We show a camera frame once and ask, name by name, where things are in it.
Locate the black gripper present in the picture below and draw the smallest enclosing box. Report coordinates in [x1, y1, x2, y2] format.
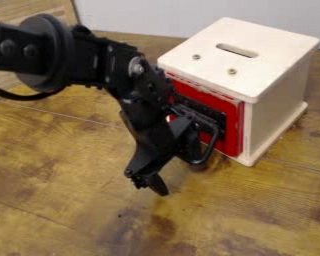
[118, 99, 205, 197]

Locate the white wooden box cabinet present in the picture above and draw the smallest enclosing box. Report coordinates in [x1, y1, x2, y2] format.
[157, 17, 320, 166]

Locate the black metal drawer handle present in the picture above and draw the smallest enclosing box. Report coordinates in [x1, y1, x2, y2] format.
[173, 103, 226, 165]

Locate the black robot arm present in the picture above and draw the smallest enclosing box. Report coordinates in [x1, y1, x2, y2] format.
[0, 14, 201, 196]

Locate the red drawer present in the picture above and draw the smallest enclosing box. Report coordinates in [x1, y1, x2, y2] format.
[165, 72, 244, 157]

